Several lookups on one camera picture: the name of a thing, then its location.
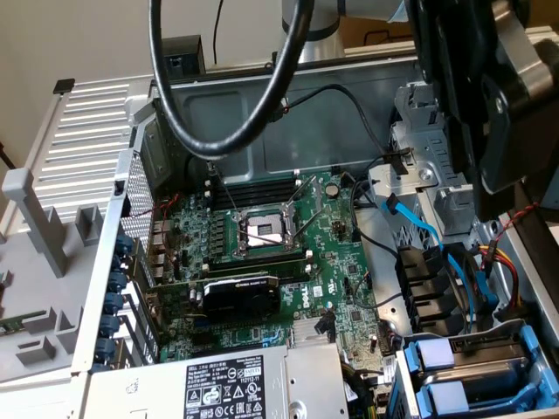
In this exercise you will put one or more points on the brown cardboard box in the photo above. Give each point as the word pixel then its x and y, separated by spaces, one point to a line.
pixel 375 26

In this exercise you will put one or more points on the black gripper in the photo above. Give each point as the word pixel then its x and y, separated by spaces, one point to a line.
pixel 445 87

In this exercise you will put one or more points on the CPU socket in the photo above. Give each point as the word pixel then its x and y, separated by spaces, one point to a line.
pixel 262 227

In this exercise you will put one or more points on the black end cap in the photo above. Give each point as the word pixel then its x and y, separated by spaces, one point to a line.
pixel 64 85

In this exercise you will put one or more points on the green RAM stick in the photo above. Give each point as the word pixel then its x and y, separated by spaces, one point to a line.
pixel 22 322

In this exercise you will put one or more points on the green Dell motherboard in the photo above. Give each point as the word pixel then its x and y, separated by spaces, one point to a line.
pixel 336 262

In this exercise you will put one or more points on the CPU chip with silver lid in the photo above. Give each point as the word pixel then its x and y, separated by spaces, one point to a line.
pixel 4 279

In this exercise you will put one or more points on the silver socket cover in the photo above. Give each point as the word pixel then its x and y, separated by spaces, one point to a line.
pixel 318 192

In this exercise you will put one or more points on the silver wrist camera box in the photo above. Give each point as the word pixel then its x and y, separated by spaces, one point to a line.
pixel 522 61

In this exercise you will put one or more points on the silver power supply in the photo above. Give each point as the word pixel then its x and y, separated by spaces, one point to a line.
pixel 218 384

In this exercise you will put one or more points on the black box device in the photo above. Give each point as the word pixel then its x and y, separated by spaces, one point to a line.
pixel 188 57

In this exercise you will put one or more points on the blue card retainer clip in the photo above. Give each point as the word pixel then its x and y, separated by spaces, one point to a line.
pixel 120 263
pixel 106 350
pixel 117 282
pixel 124 243
pixel 111 326
pixel 114 303

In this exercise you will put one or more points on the blue expansion slot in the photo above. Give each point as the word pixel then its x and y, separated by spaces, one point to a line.
pixel 201 324

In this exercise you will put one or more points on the round coin battery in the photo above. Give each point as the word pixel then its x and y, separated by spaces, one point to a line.
pixel 333 189

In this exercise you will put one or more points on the black graphics card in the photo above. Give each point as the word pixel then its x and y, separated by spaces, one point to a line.
pixel 244 299

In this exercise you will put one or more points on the thin locking lever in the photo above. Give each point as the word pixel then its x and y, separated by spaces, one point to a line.
pixel 308 225
pixel 228 195

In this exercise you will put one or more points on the open metal PC case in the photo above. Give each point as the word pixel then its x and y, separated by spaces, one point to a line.
pixel 305 139

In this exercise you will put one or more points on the silver chipset heatsink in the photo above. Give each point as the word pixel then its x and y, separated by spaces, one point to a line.
pixel 305 334

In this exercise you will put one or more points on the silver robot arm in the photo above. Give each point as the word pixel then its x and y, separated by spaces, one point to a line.
pixel 327 22

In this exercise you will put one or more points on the grey parts rack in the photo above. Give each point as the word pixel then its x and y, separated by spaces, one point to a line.
pixel 43 262

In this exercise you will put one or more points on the metal disk bay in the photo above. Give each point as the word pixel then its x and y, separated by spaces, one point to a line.
pixel 409 395

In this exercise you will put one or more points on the black RAM slot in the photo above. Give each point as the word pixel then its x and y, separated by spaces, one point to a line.
pixel 262 260
pixel 262 201
pixel 262 195
pixel 262 253
pixel 262 188
pixel 297 275
pixel 262 182
pixel 262 266

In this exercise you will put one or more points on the silver drive cage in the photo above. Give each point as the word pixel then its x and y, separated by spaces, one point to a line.
pixel 450 205

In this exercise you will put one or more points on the black ribbed fan duct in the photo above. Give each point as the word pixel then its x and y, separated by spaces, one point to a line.
pixel 419 279

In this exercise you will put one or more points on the hard disk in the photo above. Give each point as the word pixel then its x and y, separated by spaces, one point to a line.
pixel 447 395
pixel 434 354

